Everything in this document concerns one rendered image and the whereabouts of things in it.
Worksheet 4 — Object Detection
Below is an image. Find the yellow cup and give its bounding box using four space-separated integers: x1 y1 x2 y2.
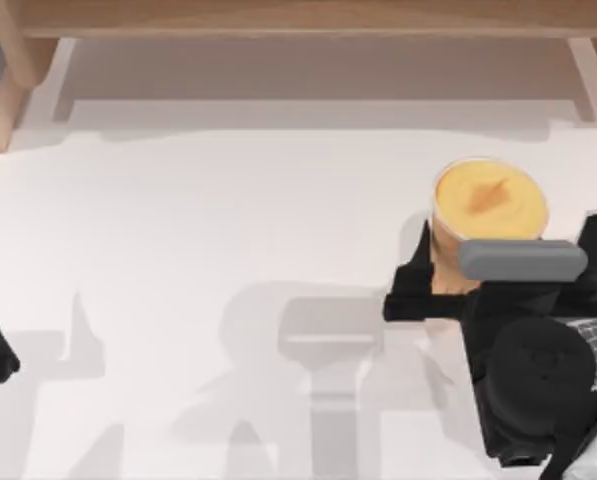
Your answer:
429 158 550 297

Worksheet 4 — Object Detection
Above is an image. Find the wooden open shelf unit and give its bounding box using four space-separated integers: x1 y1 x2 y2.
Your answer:
0 0 597 154

